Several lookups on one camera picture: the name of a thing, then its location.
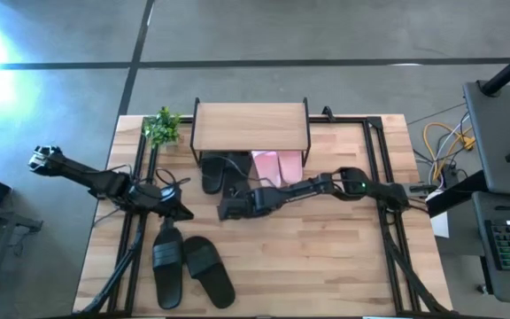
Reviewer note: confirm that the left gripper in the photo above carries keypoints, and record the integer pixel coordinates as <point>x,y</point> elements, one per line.
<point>162,201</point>

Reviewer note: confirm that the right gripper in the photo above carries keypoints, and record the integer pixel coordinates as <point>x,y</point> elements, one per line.
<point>241,208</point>

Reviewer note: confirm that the black foam slide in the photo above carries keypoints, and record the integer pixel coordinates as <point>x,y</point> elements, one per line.
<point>213,173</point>
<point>166,266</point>
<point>238,175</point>
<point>208,272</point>

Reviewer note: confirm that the pink foam slide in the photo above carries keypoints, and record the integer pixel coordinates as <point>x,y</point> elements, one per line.
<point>266,168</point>
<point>291,166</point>

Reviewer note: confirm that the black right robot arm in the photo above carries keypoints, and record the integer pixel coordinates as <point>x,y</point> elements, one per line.
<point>383,190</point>

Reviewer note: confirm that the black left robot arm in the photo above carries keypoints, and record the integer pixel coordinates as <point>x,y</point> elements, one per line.
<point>82,175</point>

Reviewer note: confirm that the green plant in white pot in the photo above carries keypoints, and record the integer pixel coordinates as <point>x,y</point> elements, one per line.
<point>162,128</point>

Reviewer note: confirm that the white box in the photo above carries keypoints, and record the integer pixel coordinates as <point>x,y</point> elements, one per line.
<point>440,221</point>

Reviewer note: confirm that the black desk bar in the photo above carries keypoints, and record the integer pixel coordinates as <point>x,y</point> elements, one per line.
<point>452,195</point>

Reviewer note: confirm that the grey desk surface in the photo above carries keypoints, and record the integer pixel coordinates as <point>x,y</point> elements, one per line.
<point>481,274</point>
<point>498,133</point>

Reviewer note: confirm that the black pole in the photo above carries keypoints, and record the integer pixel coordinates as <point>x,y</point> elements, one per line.
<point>509,71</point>

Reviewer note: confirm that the wooden shelf with black frame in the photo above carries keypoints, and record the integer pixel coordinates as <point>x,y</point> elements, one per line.
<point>248,126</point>

